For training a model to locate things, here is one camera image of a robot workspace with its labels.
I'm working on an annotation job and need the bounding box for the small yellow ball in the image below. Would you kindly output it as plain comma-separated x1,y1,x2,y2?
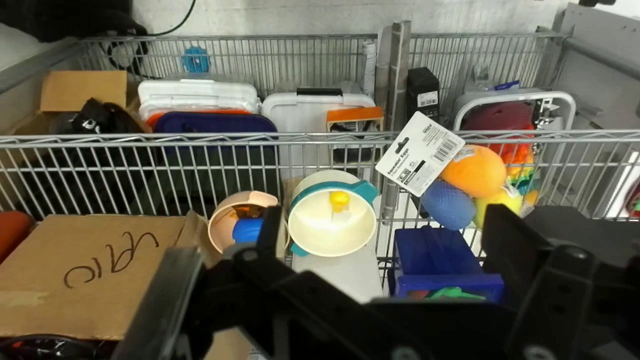
329,189,354,214

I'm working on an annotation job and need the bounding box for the brown cardboard box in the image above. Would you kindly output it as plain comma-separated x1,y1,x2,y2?
0,211,208,341

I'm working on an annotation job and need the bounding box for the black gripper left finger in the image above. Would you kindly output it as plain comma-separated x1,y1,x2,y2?
110,204,377,360

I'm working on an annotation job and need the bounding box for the pink bowl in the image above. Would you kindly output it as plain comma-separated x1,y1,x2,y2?
207,189,283,255

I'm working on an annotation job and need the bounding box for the grey wire shelf rack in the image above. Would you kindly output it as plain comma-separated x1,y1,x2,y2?
0,17,640,296

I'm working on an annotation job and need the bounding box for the white printed card tag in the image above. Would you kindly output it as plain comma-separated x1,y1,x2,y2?
375,109,468,198

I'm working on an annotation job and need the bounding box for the black device white label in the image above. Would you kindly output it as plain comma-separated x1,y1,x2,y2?
407,66,443,126

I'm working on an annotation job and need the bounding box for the white lidded container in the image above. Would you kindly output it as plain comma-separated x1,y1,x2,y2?
136,77,263,122

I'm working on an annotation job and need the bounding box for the yellow plush ball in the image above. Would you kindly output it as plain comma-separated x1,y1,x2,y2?
475,186,541,227

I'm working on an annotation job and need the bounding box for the white case black handle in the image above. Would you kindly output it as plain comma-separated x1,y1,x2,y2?
260,86,387,167

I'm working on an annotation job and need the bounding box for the white rimmed maroon container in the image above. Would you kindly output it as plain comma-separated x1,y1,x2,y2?
454,86,579,162

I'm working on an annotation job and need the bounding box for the green toy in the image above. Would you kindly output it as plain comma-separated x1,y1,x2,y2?
426,286,488,302

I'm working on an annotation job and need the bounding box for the white pot teal band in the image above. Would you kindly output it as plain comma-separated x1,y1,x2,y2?
287,167,383,258

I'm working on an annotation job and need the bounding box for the blue spool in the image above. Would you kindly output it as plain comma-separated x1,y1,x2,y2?
180,43,213,76

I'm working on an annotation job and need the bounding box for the orange bin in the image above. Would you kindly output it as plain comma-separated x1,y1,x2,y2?
0,209,37,263

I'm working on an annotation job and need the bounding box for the thin black cable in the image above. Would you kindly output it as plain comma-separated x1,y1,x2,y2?
143,0,198,38

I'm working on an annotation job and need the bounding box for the blue storage bin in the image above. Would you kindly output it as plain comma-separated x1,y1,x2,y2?
393,226,506,303

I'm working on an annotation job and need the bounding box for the orange plush ball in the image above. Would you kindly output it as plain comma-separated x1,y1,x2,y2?
440,144,508,200

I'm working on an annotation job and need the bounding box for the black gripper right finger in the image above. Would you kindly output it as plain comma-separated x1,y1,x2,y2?
478,201,632,360

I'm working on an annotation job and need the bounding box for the small open cardboard box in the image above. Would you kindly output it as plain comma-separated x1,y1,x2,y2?
12,68,132,135

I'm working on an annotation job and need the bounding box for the black strap bundle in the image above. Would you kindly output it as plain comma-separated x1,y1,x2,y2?
49,98,148,135

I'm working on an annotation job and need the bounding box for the blue bottle white cap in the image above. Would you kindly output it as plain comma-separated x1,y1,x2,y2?
232,216,267,245

